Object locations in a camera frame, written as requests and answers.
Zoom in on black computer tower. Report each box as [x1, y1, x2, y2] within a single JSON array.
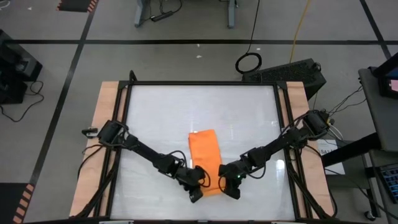
[[241, 58, 327, 101]]

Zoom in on coiled black floor cable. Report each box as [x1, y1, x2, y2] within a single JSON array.
[[234, 0, 262, 75]]

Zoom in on black stand frame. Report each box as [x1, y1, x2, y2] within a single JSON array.
[[320, 132, 382, 218]]

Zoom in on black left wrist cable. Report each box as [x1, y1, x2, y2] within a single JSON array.
[[167, 150, 211, 188]]

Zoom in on yellow floor cable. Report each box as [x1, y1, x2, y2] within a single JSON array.
[[289, 0, 312, 63]]

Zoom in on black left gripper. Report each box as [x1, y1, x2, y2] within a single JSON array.
[[177, 166, 208, 203]]

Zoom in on grey side table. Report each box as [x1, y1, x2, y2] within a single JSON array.
[[358, 67, 398, 153]]

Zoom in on black equipment stack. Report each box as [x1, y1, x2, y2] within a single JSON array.
[[0, 29, 44, 105]]

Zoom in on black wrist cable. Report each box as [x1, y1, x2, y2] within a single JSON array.
[[217, 164, 267, 193], [167, 150, 211, 188]]

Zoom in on white paper sheet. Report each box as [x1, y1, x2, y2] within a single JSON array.
[[317, 139, 346, 175]]

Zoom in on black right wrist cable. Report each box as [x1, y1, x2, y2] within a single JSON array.
[[217, 164, 267, 193]]

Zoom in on grey desk leg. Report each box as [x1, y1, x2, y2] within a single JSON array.
[[228, 0, 239, 29], [134, 0, 152, 28]]

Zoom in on orange towel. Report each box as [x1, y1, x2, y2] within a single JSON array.
[[188, 129, 223, 197]]

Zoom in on black power strip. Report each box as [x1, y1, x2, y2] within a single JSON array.
[[150, 11, 174, 22]]

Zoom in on black monitor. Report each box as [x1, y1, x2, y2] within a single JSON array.
[[371, 52, 398, 100]]

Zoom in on black metal table frame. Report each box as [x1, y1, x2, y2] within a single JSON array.
[[74, 70, 338, 224]]

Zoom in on black cable on floor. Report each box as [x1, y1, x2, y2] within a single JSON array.
[[0, 80, 45, 123]]

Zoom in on keyboard with blue keys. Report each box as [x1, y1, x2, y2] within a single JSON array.
[[377, 164, 398, 205]]

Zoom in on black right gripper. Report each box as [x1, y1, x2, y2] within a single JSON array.
[[218, 160, 251, 200]]

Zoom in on thin black cable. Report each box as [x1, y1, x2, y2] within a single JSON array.
[[329, 85, 368, 114]]

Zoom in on black orange striped mat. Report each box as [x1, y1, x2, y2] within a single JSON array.
[[0, 182, 35, 224], [57, 0, 100, 13]]

